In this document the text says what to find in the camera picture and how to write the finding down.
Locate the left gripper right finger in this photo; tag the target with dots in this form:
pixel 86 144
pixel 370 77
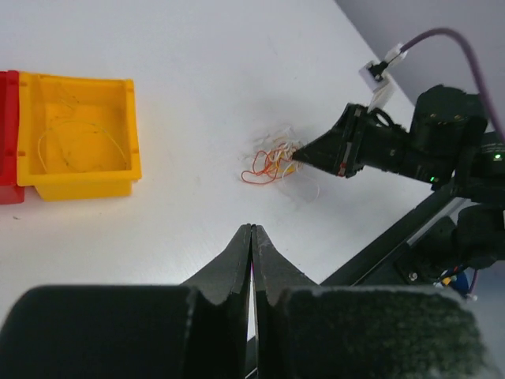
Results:
pixel 272 273

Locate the yellow plastic bin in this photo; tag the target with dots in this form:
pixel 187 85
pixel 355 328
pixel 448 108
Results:
pixel 77 137

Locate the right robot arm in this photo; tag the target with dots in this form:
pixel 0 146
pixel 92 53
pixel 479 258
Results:
pixel 447 144

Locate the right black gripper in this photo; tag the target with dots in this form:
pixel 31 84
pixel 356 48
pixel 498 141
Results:
pixel 360 137

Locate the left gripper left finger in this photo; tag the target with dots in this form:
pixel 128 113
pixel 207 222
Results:
pixel 218 322

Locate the red plastic bin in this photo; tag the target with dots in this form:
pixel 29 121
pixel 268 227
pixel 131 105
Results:
pixel 11 192

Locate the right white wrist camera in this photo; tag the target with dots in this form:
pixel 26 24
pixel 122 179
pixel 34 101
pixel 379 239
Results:
pixel 377 78

